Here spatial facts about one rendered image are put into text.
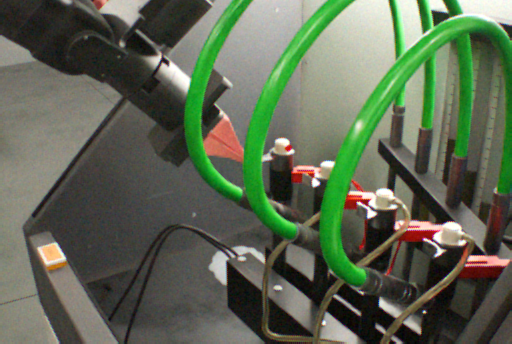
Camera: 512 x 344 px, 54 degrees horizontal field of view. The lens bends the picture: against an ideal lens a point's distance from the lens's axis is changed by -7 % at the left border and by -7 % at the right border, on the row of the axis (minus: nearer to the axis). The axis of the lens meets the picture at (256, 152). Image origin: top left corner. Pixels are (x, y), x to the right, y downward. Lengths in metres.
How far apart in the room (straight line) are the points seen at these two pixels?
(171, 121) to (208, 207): 0.48
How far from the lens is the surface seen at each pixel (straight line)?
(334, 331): 0.60
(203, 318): 0.85
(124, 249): 0.95
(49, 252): 0.80
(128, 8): 0.50
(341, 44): 0.93
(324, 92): 0.98
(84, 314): 0.69
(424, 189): 0.65
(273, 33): 0.97
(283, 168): 0.62
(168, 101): 0.52
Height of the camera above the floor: 1.37
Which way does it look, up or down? 22 degrees down
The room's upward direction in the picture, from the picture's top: straight up
